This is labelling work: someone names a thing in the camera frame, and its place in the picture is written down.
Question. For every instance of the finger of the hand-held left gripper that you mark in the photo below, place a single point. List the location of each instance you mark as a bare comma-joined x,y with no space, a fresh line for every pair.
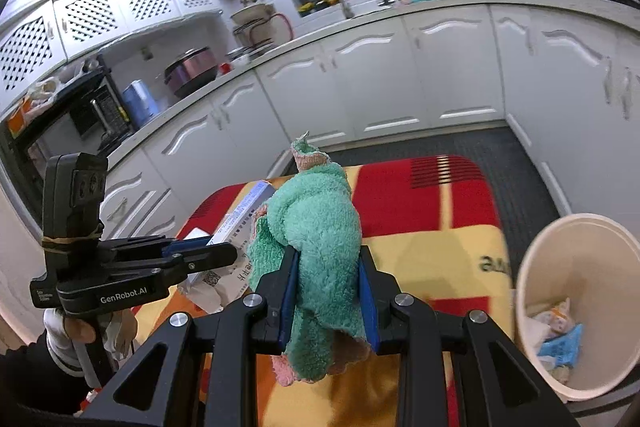
187,244
210,257

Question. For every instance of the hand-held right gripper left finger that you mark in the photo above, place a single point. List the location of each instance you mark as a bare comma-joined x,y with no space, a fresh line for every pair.
287,297

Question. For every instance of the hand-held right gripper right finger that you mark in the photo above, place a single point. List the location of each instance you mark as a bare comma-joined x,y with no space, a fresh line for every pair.
370,307

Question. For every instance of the green fluffy towel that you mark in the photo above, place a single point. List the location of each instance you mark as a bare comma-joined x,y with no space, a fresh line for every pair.
320,227

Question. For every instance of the white tissue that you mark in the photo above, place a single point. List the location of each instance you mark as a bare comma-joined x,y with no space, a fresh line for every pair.
539,324

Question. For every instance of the blue plastic packet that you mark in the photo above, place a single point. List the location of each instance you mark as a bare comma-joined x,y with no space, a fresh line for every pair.
562,344

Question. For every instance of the round beige waste bin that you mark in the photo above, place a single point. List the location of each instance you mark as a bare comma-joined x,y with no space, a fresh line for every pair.
575,257

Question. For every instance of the person's left forearm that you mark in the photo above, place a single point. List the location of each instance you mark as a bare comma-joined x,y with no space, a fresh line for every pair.
35,382

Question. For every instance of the person's left hand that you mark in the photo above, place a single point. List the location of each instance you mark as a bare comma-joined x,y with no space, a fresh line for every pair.
80,329

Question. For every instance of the red yellow rose blanket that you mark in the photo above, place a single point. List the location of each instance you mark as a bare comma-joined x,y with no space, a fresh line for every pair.
450,257

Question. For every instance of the black microwave oven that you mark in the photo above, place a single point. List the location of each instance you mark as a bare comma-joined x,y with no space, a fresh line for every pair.
65,122

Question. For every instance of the blue plastic container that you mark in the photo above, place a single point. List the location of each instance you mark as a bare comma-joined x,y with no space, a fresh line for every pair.
140,104

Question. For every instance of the small red cup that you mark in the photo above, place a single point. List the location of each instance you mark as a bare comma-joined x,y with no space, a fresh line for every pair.
226,68

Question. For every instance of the dark ribbed floor mat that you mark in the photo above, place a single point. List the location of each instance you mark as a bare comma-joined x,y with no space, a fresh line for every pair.
515,167

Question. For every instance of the white lattice upper cabinets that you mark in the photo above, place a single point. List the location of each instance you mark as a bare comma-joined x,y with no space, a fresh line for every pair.
100,12

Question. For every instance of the dish rack with bowl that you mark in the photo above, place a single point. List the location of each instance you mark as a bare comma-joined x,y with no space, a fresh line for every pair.
257,27

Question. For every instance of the white lower kitchen cabinets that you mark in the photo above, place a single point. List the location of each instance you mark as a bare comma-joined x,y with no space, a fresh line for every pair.
425,72

